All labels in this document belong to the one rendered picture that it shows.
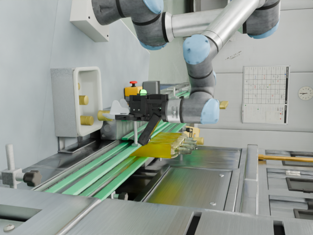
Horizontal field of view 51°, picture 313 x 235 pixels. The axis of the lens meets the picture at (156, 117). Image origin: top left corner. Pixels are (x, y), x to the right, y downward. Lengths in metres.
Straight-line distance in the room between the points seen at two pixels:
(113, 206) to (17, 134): 0.71
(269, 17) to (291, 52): 5.87
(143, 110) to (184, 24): 0.42
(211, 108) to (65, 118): 0.46
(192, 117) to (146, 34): 0.45
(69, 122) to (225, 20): 0.58
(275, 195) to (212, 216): 1.05
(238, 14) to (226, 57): 6.07
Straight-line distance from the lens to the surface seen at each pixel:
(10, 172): 0.65
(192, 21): 1.28
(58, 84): 1.09
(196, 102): 0.97
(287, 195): 1.34
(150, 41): 1.31
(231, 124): 7.24
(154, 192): 1.24
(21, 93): 0.99
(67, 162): 1.03
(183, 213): 0.29
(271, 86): 7.10
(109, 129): 1.24
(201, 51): 0.92
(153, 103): 1.02
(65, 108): 1.09
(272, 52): 7.09
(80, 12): 1.22
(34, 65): 1.04
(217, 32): 0.99
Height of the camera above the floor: 1.38
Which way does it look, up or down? 17 degrees down
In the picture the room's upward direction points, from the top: 92 degrees clockwise
